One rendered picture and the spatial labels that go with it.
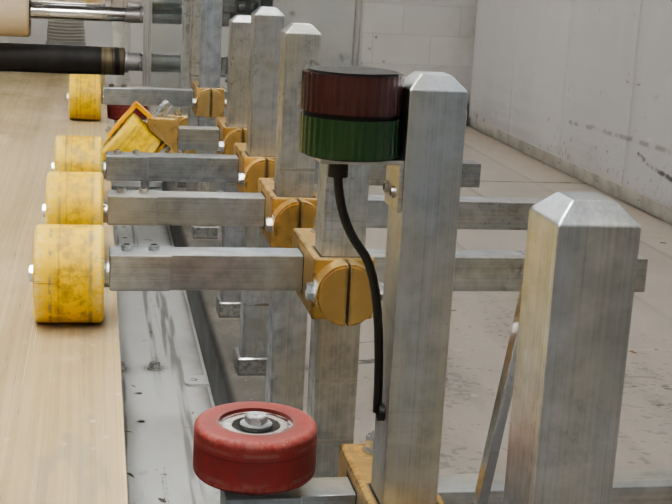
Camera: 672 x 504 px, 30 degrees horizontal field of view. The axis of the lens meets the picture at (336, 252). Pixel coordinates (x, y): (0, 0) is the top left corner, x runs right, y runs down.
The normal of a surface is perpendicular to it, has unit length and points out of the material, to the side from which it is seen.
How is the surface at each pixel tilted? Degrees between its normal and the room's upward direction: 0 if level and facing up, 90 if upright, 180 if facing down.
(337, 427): 90
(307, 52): 90
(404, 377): 90
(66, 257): 58
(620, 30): 90
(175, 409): 0
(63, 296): 103
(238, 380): 0
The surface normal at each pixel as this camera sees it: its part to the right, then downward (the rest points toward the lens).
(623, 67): -0.98, -0.01
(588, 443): 0.18, 0.23
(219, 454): -0.52, 0.17
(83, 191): 0.18, -0.43
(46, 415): 0.05, -0.97
